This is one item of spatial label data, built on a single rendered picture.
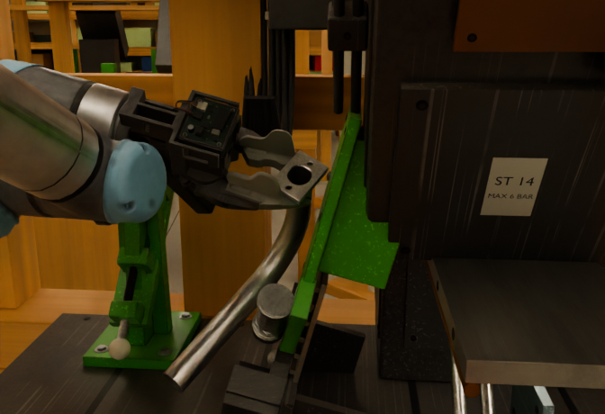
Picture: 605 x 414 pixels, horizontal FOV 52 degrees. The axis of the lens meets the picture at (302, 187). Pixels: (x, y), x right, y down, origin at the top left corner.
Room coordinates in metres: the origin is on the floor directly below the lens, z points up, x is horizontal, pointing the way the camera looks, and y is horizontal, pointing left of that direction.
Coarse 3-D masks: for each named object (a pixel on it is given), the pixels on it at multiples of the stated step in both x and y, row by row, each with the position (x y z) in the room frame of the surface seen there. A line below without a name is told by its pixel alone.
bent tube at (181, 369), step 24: (288, 168) 0.66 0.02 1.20; (312, 168) 0.66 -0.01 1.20; (288, 192) 0.63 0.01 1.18; (288, 216) 0.69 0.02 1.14; (288, 240) 0.71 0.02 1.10; (264, 264) 0.71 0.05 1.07; (288, 264) 0.71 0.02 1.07; (240, 288) 0.69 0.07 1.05; (240, 312) 0.66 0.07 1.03; (216, 336) 0.63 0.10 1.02; (192, 360) 0.61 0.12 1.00
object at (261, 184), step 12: (228, 180) 0.64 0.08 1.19; (240, 180) 0.63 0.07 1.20; (252, 180) 0.63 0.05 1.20; (264, 180) 0.62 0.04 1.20; (276, 180) 0.62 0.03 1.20; (240, 192) 0.64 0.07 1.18; (252, 192) 0.64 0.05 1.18; (264, 192) 0.63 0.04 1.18; (276, 192) 0.63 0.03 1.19; (264, 204) 0.64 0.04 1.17; (276, 204) 0.64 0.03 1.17; (288, 204) 0.64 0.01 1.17; (300, 204) 0.64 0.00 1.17
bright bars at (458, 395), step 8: (448, 344) 0.53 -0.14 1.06; (456, 376) 0.51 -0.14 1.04; (456, 384) 0.50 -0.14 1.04; (480, 384) 0.50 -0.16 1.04; (488, 384) 0.50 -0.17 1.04; (456, 392) 0.50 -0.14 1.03; (480, 392) 0.50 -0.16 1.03; (488, 392) 0.50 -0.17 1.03; (456, 400) 0.49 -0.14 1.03; (464, 400) 0.49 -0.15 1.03; (488, 400) 0.49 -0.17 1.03; (456, 408) 0.49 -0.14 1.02; (464, 408) 0.49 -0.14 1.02; (488, 408) 0.49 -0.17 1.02
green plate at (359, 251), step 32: (352, 128) 0.57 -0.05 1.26; (352, 160) 0.58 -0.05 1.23; (352, 192) 0.58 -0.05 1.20; (320, 224) 0.57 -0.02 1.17; (352, 224) 0.58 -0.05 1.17; (384, 224) 0.58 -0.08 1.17; (320, 256) 0.57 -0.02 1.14; (352, 256) 0.58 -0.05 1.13; (384, 256) 0.58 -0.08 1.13; (384, 288) 0.58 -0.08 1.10
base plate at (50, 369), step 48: (48, 336) 0.85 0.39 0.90; (96, 336) 0.85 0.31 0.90; (240, 336) 0.85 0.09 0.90; (0, 384) 0.72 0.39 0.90; (48, 384) 0.72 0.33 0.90; (96, 384) 0.72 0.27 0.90; (144, 384) 0.72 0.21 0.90; (192, 384) 0.72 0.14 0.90; (336, 384) 0.72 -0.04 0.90; (384, 384) 0.72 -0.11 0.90; (432, 384) 0.72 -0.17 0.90
